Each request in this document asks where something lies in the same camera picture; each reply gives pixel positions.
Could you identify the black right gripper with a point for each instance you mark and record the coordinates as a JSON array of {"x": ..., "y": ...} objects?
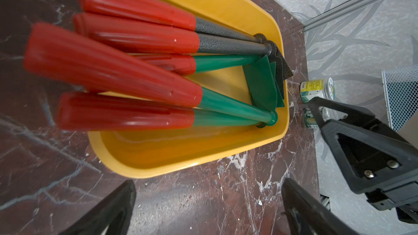
[{"x": 370, "y": 161}]

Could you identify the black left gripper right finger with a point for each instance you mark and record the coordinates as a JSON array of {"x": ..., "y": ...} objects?
[{"x": 307, "y": 216}]

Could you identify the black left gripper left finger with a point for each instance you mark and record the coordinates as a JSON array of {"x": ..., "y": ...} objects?
[{"x": 111, "y": 216}]

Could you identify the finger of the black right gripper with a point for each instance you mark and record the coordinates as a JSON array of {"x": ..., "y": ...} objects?
[{"x": 353, "y": 115}]

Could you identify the yellow plastic storage box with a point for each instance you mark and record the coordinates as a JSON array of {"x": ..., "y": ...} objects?
[{"x": 145, "y": 154}]

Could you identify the metal pull-tab can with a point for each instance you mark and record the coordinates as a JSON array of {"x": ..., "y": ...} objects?
[{"x": 309, "y": 120}]

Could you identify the white wire mesh basket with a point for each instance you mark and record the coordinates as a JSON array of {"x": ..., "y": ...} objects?
[{"x": 401, "y": 94}]

